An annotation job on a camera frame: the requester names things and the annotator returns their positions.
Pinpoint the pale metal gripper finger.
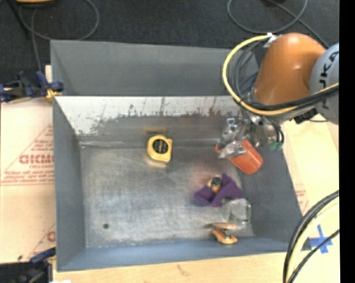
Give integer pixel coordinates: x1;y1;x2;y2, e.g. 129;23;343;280
218;141;247;160
221;117;241;144

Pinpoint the orange plastic cup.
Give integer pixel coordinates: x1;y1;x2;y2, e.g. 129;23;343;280
215;139;264;176

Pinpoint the small yellow and black toy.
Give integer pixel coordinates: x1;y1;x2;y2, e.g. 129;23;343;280
208;176;225;193

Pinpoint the purple cloth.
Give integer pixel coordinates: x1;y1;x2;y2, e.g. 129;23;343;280
193;173;245;208

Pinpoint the clear glass jar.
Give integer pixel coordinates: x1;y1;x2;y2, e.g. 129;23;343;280
223;198;252;229

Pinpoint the yellow tape measure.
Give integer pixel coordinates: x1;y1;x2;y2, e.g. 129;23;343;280
146;134;173;163

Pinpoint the orange and tan small tool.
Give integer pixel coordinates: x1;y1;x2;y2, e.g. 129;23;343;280
207;222;239;245

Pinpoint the grey metal bin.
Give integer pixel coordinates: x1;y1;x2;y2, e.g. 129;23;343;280
50;40;307;272

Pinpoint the brown cardboard board red print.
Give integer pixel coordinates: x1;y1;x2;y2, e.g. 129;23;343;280
0;98;57;265

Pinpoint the black cylinder on white bracket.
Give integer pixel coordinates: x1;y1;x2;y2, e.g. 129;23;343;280
293;107;319;126

